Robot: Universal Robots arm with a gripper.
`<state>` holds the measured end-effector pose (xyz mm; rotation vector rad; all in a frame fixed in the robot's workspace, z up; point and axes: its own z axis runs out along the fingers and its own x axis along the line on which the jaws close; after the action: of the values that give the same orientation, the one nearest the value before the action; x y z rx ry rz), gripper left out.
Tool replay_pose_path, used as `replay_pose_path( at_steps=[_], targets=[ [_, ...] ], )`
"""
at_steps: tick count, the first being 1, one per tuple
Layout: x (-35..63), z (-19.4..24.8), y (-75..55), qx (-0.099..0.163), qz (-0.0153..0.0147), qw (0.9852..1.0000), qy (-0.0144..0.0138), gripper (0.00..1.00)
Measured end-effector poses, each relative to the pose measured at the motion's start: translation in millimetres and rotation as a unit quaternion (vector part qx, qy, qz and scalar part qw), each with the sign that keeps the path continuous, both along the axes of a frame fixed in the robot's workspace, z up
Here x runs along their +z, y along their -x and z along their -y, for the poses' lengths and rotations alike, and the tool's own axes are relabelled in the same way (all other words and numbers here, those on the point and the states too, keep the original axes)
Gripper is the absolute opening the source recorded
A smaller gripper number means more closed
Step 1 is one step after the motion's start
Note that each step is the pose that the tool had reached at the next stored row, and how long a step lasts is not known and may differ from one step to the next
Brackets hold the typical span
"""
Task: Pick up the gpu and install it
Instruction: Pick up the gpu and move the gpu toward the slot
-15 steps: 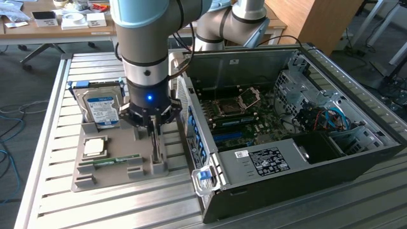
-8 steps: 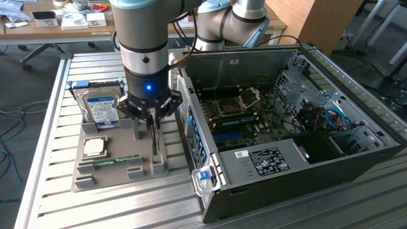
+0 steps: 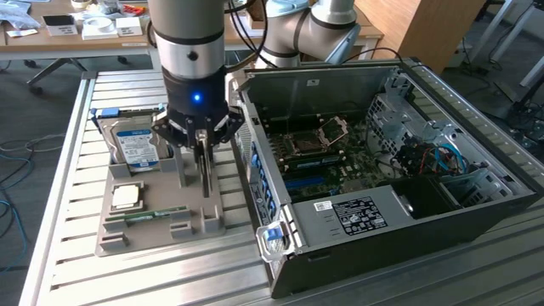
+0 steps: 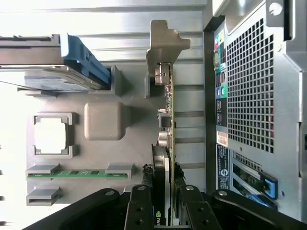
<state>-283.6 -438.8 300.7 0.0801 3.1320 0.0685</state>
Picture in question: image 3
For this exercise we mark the grey power supply unit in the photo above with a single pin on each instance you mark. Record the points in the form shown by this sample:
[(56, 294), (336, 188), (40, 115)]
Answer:
[(314, 223)]

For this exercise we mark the CPU socket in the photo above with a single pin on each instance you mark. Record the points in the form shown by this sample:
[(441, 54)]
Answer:
[(304, 143)]

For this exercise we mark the hard disk with blue carrier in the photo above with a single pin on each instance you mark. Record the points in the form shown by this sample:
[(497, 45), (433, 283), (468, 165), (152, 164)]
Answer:
[(132, 143)]

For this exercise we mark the wooden desk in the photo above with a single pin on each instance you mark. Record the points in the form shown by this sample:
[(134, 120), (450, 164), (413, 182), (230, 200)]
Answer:
[(64, 44)]

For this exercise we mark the clear plastic bag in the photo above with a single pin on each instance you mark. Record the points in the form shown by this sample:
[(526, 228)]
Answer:
[(16, 17)]

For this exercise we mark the small chipset heatsink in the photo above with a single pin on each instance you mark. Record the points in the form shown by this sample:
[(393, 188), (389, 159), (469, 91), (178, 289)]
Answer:
[(354, 186)]

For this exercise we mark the metal drive bracket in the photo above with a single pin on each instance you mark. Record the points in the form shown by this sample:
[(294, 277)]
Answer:
[(476, 188)]

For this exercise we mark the green RAM stick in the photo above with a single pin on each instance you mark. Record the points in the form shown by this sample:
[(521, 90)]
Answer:
[(144, 216)]

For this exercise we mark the blue case latch tab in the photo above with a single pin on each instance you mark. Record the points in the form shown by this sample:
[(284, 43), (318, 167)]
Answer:
[(272, 234)]

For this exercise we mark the wooden cabinet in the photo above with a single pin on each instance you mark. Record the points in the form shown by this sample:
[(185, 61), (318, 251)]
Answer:
[(424, 28)]

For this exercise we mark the open black PC case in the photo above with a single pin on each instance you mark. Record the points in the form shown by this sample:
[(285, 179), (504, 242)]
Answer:
[(424, 229)]

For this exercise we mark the blue expansion slot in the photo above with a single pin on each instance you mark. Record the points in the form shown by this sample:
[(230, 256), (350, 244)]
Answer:
[(304, 183)]

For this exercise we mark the silver CPU chip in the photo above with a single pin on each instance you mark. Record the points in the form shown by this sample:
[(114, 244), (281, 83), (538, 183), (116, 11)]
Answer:
[(125, 197)]

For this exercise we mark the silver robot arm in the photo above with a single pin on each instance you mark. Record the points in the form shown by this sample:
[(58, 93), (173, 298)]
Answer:
[(186, 32)]

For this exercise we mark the small paper card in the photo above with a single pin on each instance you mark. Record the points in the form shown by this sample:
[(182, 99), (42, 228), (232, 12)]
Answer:
[(21, 32)]

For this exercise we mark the graphics card with metal bracket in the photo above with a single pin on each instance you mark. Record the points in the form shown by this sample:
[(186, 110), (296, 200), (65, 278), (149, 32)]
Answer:
[(206, 178)]

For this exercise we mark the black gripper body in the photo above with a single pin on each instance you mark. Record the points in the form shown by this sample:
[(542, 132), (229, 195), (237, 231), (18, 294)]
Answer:
[(196, 89)]

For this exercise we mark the plain white box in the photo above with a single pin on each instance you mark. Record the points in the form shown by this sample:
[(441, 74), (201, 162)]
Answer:
[(128, 27)]

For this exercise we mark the metal disk bay cage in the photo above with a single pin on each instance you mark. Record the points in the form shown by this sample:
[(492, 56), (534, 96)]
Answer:
[(394, 118)]

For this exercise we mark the beige tape roll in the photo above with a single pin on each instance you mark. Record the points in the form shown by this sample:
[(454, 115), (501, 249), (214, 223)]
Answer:
[(80, 3)]

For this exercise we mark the flat white box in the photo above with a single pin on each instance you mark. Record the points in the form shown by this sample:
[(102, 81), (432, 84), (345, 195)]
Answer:
[(100, 35)]

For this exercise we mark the grey parts rack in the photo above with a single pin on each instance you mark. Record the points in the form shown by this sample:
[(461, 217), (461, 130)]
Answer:
[(161, 197)]

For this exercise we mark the metal socket cover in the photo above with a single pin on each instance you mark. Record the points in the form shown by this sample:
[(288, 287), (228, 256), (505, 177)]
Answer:
[(333, 130)]

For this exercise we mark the orange small item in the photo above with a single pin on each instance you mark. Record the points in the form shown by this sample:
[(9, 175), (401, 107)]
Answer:
[(133, 9)]

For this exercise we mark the white tape roll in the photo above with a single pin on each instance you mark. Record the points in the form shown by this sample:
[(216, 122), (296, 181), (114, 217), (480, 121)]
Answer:
[(98, 24)]

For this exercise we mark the white box with black top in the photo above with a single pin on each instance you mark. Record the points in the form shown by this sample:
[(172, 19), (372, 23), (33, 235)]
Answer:
[(60, 25)]

